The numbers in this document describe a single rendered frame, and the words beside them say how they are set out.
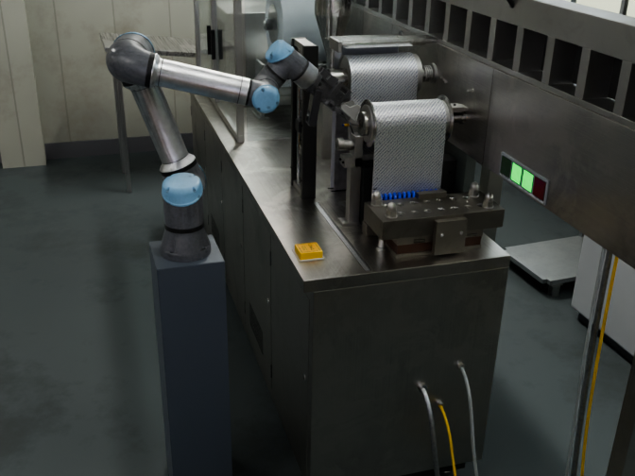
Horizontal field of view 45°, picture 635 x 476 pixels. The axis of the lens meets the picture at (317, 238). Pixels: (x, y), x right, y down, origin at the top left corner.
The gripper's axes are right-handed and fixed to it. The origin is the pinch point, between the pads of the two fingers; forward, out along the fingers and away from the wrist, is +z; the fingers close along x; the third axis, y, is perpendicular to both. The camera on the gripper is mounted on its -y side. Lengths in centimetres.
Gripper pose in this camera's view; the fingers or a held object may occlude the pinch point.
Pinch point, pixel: (352, 124)
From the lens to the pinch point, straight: 239.5
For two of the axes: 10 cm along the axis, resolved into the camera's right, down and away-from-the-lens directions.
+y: 6.3, -7.6, -1.5
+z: 7.2, 5.0, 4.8
